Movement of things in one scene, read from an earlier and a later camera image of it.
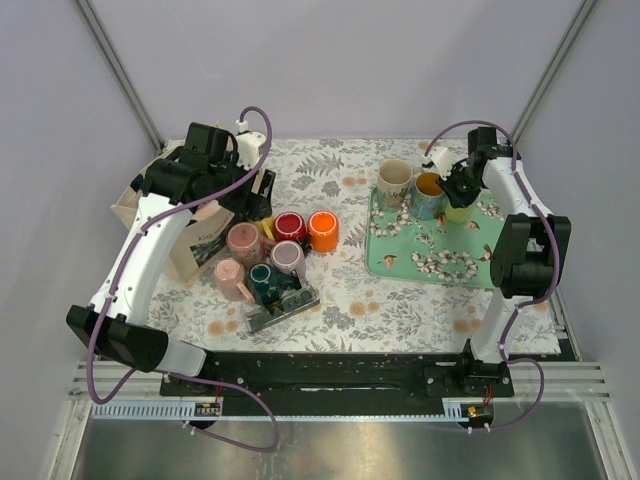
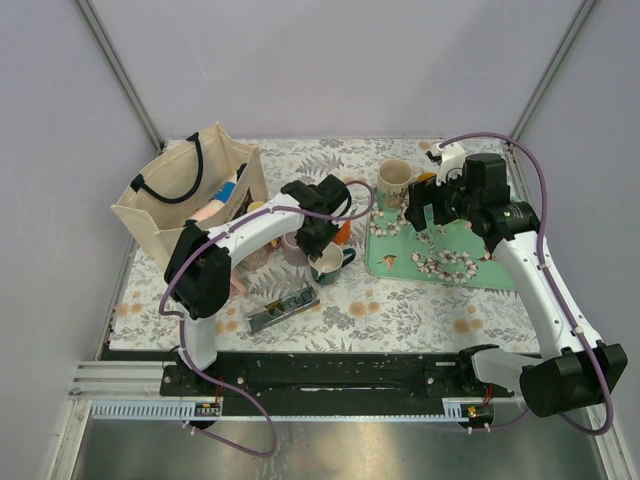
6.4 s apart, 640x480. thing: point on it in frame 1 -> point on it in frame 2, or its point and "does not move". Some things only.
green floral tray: (400, 247) does not move
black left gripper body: (247, 201) -> (315, 240)
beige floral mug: (394, 181) does not move
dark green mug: (267, 284) -> (326, 268)
